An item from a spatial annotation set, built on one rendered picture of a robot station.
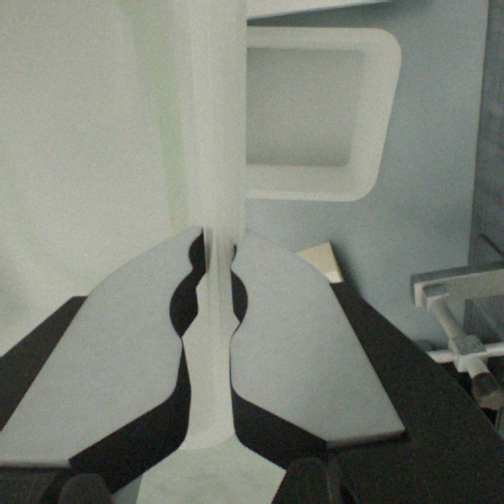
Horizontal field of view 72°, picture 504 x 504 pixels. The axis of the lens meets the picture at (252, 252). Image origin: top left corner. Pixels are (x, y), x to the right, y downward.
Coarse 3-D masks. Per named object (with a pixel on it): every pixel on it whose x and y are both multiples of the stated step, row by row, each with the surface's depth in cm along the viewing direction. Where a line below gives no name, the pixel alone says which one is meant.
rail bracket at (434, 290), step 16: (480, 240) 46; (480, 256) 47; (496, 256) 43; (432, 272) 43; (448, 272) 43; (464, 272) 42; (480, 272) 41; (496, 272) 41; (416, 288) 43; (432, 288) 42; (448, 288) 43; (464, 288) 43; (480, 288) 42; (496, 288) 42; (416, 304) 44; (432, 304) 41; (448, 320) 38; (448, 336) 37; (464, 336) 35; (432, 352) 36; (448, 352) 35; (464, 352) 34; (480, 352) 33; (496, 352) 34; (464, 368) 34; (480, 368) 33; (480, 384) 31; (496, 384) 30; (480, 400) 31; (496, 400) 30
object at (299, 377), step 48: (240, 288) 9; (288, 288) 8; (240, 336) 7; (288, 336) 7; (336, 336) 7; (240, 384) 6; (288, 384) 6; (336, 384) 6; (240, 432) 7; (288, 432) 6; (336, 432) 5; (384, 432) 5
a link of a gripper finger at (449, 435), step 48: (336, 288) 8; (384, 336) 7; (384, 384) 6; (432, 384) 6; (432, 432) 5; (480, 432) 5; (336, 480) 5; (384, 480) 5; (432, 480) 5; (480, 480) 5
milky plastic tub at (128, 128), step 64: (0, 0) 13; (64, 0) 13; (128, 0) 13; (192, 0) 7; (0, 64) 15; (64, 64) 14; (128, 64) 14; (192, 64) 8; (0, 128) 16; (64, 128) 16; (128, 128) 16; (192, 128) 15; (0, 192) 18; (64, 192) 18; (128, 192) 17; (192, 192) 17; (0, 256) 20; (64, 256) 20; (128, 256) 19; (0, 320) 21; (192, 384) 18; (192, 448) 16
